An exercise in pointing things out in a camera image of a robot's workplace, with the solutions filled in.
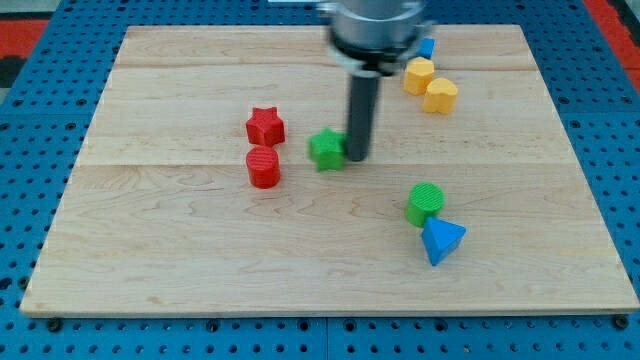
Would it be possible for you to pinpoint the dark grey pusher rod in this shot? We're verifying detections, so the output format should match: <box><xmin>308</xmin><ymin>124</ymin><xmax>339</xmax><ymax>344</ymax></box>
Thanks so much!
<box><xmin>345</xmin><ymin>75</ymin><xmax>379</xmax><ymax>162</ymax></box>

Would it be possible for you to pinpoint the green star block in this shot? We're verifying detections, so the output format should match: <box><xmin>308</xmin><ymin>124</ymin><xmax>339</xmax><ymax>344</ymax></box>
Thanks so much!
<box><xmin>308</xmin><ymin>127</ymin><xmax>345</xmax><ymax>172</ymax></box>

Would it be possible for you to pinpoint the red star block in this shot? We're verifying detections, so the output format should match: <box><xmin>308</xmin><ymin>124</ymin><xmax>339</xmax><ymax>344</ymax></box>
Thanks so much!
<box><xmin>245</xmin><ymin>107</ymin><xmax>286</xmax><ymax>147</ymax></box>

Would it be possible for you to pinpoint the yellow hexagon block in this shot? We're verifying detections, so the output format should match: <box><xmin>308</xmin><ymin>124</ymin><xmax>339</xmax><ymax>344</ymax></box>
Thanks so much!
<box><xmin>403</xmin><ymin>57</ymin><xmax>435</xmax><ymax>95</ymax></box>

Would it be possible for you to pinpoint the blue cube block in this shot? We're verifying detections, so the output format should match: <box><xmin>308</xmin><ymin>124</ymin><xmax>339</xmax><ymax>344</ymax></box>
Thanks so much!
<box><xmin>416</xmin><ymin>37</ymin><xmax>436</xmax><ymax>59</ymax></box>

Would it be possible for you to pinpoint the yellow heart block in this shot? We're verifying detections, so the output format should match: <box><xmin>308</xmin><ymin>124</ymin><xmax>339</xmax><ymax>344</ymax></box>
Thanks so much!
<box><xmin>422</xmin><ymin>78</ymin><xmax>458</xmax><ymax>114</ymax></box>

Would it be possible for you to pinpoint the red cylinder block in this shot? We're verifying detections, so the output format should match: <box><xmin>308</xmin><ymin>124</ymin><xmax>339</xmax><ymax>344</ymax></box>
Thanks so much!
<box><xmin>246</xmin><ymin>145</ymin><xmax>281</xmax><ymax>189</ymax></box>

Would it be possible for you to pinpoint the green cylinder block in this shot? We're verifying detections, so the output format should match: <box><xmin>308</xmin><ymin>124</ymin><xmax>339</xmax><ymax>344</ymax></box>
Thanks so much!
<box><xmin>405</xmin><ymin>182</ymin><xmax>446</xmax><ymax>227</ymax></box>

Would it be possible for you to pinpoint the blue triangle block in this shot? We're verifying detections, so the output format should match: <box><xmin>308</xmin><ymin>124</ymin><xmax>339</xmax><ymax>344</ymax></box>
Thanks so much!
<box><xmin>422</xmin><ymin>217</ymin><xmax>466</xmax><ymax>266</ymax></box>

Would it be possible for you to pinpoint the wooden board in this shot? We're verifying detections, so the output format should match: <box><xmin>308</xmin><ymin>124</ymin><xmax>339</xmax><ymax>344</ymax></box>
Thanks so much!
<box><xmin>20</xmin><ymin>25</ymin><xmax>639</xmax><ymax>318</ymax></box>

